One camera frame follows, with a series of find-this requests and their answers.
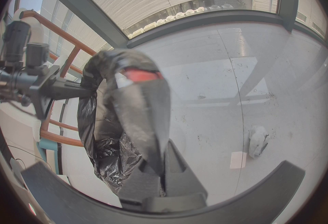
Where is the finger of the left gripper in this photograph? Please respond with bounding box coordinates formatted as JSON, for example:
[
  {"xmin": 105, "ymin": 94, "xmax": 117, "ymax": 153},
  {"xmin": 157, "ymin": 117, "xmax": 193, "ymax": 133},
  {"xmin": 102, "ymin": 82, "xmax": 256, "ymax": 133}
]
[{"xmin": 52, "ymin": 77, "xmax": 94, "ymax": 101}]

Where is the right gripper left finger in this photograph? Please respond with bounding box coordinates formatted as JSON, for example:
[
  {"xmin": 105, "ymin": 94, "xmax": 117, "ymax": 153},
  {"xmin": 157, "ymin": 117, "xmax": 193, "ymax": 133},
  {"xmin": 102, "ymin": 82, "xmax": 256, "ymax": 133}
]
[{"xmin": 118, "ymin": 159, "xmax": 162, "ymax": 203}]

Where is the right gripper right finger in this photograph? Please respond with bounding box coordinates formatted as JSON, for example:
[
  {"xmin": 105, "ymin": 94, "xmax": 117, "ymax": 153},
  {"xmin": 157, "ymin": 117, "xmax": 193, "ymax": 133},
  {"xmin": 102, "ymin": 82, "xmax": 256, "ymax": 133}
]
[{"xmin": 163, "ymin": 138, "xmax": 208, "ymax": 212}]

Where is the black plastic bag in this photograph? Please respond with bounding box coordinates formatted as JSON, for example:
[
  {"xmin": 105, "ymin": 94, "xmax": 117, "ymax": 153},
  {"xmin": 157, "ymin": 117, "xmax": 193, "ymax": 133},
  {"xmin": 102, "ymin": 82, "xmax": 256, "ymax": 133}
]
[{"xmin": 77, "ymin": 49, "xmax": 172, "ymax": 196}]

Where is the wooden chair with white cushions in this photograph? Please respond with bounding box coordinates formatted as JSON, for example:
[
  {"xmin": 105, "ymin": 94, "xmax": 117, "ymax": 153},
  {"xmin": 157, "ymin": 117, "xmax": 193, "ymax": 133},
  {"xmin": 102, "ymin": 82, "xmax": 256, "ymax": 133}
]
[{"xmin": 13, "ymin": 8, "xmax": 98, "ymax": 175}]

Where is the crumpled white paper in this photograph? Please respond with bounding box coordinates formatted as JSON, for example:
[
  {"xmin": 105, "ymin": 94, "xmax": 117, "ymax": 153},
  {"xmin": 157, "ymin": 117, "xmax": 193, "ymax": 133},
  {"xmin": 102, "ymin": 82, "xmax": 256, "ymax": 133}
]
[{"xmin": 248, "ymin": 126, "xmax": 269, "ymax": 159}]

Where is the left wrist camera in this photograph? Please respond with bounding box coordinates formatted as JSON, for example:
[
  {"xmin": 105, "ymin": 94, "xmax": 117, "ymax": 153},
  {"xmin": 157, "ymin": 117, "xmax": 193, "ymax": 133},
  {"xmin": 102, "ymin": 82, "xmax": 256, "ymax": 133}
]
[{"xmin": 25, "ymin": 42, "xmax": 51, "ymax": 75}]

